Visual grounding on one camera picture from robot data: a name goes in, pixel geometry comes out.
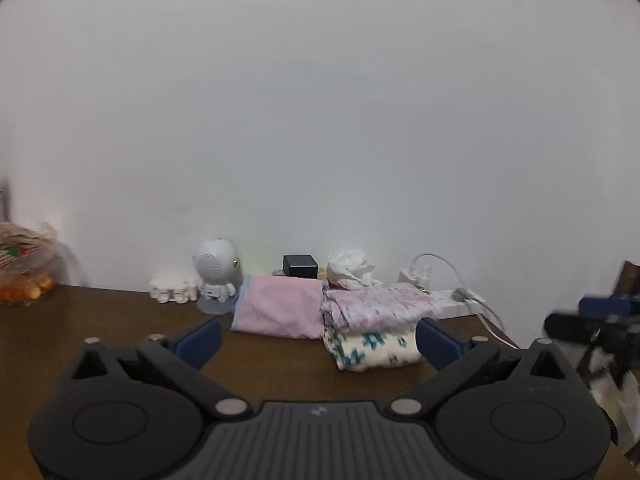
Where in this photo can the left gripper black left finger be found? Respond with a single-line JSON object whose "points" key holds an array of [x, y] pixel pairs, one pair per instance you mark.
{"points": [[178, 360]]}

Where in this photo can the cream green-flower folded cloth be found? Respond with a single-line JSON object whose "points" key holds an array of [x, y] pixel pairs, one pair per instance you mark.
{"points": [[358, 352]]}

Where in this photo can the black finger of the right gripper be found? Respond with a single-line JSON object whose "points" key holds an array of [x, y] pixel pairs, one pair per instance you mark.
{"points": [[608, 306], [578, 329]]}

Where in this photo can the white power strip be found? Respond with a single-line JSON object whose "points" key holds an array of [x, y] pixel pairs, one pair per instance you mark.
{"points": [[447, 307]]}

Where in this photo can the white letter ornament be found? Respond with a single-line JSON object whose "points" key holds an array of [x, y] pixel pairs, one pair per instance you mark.
{"points": [[179, 292]]}

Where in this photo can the green spray bottle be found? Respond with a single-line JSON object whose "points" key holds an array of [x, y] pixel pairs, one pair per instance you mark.
{"points": [[418, 273]]}

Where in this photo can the folded pink cloth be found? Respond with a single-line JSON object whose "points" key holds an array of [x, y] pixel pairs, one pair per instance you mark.
{"points": [[279, 306]]}

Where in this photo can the small black box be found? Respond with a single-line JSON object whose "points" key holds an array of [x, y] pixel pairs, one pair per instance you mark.
{"points": [[300, 266]]}

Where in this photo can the white robot figurine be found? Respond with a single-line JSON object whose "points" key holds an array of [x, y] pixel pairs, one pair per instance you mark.
{"points": [[217, 264]]}

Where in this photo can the pink floral garment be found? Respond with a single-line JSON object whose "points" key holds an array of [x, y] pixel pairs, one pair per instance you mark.
{"points": [[382, 307]]}

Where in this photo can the clear snack bag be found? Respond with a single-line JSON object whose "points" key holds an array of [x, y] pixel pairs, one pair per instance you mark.
{"points": [[30, 264]]}

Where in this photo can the crumpled white tissue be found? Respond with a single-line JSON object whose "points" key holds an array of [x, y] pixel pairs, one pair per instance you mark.
{"points": [[350, 270]]}

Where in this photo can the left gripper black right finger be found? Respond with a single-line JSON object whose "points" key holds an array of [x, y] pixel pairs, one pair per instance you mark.
{"points": [[456, 362]]}

